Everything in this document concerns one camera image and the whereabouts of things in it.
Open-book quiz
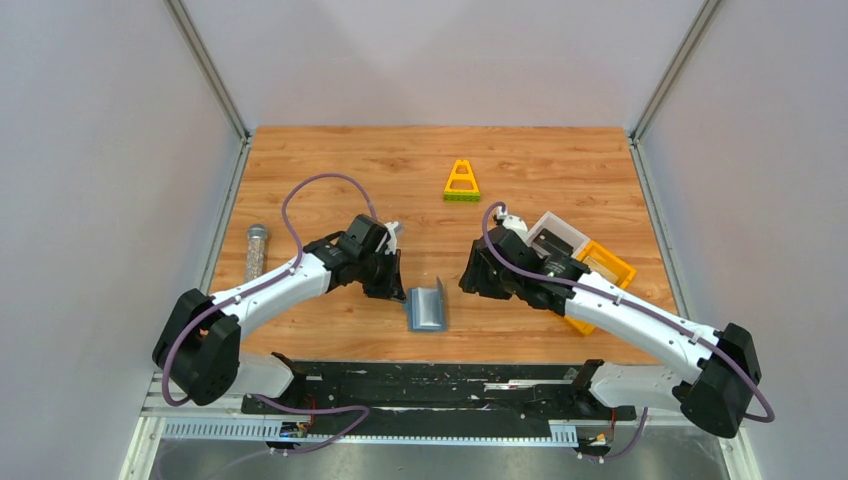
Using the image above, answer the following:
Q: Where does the blue card holder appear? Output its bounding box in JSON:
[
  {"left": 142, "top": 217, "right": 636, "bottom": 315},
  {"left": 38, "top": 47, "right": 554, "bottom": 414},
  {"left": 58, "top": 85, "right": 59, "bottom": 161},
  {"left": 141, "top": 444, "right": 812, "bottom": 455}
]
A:
[{"left": 403, "top": 277, "right": 448, "bottom": 332}]

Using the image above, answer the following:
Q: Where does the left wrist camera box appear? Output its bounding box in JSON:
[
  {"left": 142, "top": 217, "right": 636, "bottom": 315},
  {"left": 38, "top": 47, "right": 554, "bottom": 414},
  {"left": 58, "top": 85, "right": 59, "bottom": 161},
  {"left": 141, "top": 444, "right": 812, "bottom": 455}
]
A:
[{"left": 377, "top": 221, "right": 404, "bottom": 255}]

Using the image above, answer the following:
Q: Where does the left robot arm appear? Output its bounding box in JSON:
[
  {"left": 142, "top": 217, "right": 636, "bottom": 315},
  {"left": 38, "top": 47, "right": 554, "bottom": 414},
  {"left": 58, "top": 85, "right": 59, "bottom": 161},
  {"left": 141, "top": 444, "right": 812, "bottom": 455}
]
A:
[{"left": 152, "top": 214, "right": 406, "bottom": 406}]

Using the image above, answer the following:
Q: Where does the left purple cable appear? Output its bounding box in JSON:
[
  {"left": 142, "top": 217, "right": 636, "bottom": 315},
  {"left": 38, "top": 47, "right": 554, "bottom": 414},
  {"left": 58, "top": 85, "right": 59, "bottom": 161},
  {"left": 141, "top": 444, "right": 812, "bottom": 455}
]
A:
[{"left": 160, "top": 173, "right": 379, "bottom": 408}]

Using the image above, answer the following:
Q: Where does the tan item in yellow bin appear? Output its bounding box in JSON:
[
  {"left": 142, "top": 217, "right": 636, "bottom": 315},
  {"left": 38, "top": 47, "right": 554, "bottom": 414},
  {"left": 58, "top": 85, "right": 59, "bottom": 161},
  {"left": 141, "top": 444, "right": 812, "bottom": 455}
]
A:
[{"left": 584, "top": 257, "right": 618, "bottom": 283}]

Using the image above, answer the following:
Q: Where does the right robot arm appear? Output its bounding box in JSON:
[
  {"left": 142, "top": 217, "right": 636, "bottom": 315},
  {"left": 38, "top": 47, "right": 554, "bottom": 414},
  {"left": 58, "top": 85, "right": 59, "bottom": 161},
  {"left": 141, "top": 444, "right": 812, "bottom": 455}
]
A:
[{"left": 459, "top": 226, "right": 763, "bottom": 438}]

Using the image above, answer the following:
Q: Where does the clear glitter tube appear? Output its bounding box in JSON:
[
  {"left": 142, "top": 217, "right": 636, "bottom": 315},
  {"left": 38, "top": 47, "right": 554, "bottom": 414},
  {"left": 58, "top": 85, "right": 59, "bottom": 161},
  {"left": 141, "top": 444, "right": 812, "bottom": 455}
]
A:
[{"left": 244, "top": 224, "right": 269, "bottom": 282}]

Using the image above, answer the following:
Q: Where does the yellow plastic bin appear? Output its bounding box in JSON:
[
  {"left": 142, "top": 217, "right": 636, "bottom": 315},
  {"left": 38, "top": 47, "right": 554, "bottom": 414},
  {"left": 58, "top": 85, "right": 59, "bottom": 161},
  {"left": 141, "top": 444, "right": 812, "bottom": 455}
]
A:
[{"left": 563, "top": 239, "right": 638, "bottom": 337}]

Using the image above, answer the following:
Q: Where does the black box in bin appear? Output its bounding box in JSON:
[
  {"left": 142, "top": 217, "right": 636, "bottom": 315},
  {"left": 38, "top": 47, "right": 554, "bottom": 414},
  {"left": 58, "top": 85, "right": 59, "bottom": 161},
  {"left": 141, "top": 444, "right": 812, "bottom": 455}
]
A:
[{"left": 530, "top": 229, "right": 574, "bottom": 258}]

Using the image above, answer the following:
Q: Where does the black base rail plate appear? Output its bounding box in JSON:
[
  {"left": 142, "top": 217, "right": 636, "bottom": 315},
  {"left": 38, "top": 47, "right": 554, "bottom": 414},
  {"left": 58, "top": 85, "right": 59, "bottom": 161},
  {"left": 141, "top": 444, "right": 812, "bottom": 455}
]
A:
[{"left": 277, "top": 360, "right": 637, "bottom": 440}]

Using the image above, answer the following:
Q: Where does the yellow green toy block stand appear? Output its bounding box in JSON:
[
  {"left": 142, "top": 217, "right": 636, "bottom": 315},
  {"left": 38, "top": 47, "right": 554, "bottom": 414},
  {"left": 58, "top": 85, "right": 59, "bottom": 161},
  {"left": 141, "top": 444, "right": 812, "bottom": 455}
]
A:
[{"left": 442, "top": 159, "right": 482, "bottom": 203}]

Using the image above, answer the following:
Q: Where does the white plastic bin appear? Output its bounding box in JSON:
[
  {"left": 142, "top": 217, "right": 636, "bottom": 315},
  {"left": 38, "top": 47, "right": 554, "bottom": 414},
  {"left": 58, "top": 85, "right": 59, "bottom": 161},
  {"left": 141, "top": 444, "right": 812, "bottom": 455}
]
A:
[{"left": 526, "top": 211, "right": 590, "bottom": 258}]

